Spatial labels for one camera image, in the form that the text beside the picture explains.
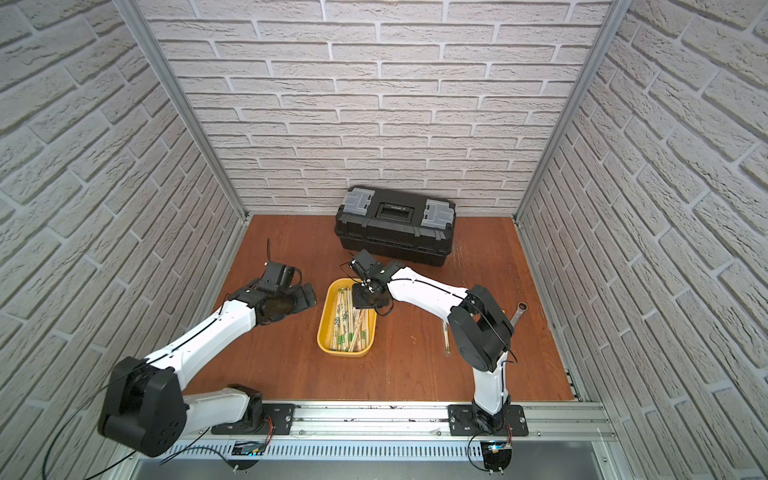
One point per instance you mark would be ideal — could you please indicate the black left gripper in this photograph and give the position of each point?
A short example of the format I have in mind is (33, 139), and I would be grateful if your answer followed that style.
(294, 299)

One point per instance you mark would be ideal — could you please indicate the black plastic toolbox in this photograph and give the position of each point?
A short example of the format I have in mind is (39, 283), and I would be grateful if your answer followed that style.
(397, 224)

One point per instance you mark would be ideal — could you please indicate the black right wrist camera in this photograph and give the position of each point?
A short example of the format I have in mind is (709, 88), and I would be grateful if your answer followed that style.
(366, 266)

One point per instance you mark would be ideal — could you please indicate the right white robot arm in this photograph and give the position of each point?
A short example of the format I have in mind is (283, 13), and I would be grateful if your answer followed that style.
(480, 328)

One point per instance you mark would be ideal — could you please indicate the yellow plastic storage box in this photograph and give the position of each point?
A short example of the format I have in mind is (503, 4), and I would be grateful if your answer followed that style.
(345, 330)

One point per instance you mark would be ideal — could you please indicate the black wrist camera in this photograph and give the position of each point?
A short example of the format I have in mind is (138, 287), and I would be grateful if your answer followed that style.
(277, 278)
(366, 266)

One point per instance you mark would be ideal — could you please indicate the aluminium frame post right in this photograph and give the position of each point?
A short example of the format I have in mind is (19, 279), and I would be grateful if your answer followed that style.
(605, 36)

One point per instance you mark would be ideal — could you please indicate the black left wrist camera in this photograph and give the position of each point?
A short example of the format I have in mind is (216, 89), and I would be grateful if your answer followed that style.
(277, 278)

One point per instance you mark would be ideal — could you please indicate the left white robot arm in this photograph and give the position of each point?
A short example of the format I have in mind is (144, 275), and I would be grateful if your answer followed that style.
(145, 407)

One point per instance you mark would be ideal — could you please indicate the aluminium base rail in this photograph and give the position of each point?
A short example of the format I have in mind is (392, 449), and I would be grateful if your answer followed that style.
(397, 440)

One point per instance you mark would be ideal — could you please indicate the metal wrench yellow handle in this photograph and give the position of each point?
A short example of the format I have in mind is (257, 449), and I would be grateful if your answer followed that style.
(522, 308)

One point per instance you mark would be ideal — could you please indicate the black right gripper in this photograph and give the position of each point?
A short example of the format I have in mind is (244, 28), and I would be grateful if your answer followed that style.
(358, 302)

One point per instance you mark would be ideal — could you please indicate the green panda chopsticks pair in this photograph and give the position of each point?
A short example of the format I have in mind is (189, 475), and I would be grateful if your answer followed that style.
(446, 340)

